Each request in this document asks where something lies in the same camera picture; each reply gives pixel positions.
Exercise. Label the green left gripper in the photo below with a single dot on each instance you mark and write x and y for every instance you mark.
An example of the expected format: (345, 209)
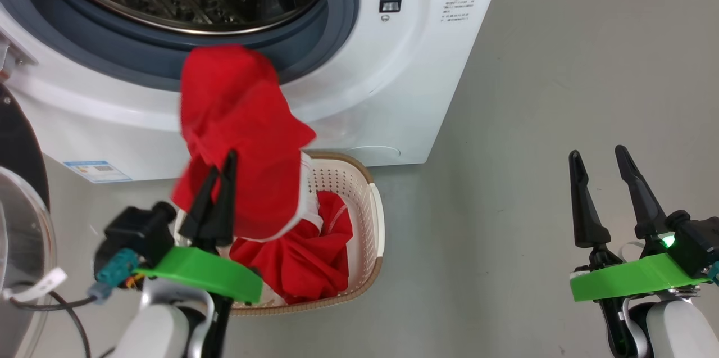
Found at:
(213, 273)

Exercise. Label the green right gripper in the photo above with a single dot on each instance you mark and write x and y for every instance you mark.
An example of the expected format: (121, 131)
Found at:
(635, 279)

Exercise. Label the red garment with white trim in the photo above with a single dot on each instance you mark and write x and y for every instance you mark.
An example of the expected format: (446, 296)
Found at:
(241, 110)

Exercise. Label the washing machine door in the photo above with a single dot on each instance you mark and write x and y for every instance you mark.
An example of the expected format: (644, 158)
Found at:
(22, 234)

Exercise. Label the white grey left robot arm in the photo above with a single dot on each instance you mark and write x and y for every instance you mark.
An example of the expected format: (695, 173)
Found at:
(157, 330)

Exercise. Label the cream perforated basket brown rim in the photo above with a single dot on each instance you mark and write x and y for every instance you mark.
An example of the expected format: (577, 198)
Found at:
(368, 223)

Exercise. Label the white front-load washing machine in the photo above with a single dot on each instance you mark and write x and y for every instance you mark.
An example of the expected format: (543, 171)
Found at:
(393, 94)

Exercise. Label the silver metal door hinge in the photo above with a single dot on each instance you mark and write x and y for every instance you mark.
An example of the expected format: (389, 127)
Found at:
(14, 54)

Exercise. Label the black door latch slot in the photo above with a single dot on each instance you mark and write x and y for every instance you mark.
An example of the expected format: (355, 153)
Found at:
(391, 4)

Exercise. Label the blue energy label sticker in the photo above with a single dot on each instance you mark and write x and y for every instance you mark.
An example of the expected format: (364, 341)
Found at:
(98, 171)

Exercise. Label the round white filter cover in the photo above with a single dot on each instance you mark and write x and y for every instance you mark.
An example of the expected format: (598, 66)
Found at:
(373, 154)

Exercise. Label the black text instruction sticker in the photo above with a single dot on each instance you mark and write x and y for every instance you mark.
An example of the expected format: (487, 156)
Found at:
(459, 7)

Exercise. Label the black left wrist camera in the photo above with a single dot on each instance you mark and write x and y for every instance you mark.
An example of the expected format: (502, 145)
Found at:
(137, 234)

